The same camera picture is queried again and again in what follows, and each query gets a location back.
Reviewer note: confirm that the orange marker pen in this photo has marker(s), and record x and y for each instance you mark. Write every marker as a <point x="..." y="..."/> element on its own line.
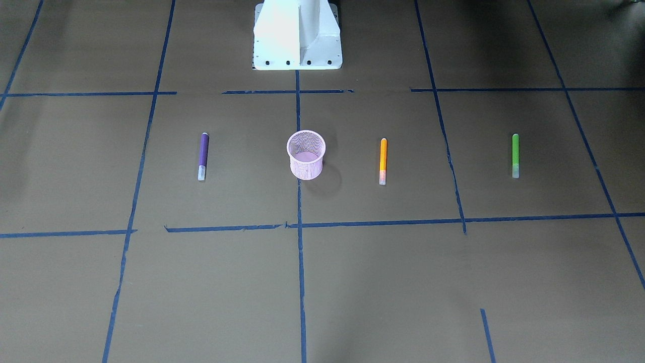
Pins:
<point x="382" y="163"/>

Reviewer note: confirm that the purple marker pen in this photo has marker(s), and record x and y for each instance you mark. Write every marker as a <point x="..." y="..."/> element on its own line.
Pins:
<point x="203" y="159"/>

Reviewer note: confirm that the green marker pen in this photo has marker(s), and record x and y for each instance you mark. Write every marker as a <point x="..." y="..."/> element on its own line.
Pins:
<point x="515" y="155"/>

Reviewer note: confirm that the pink mesh pen holder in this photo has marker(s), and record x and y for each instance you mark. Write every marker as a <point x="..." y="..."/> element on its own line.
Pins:
<point x="306" y="150"/>

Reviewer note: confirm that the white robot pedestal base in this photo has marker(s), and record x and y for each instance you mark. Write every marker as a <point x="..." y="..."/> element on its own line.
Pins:
<point x="297" y="35"/>

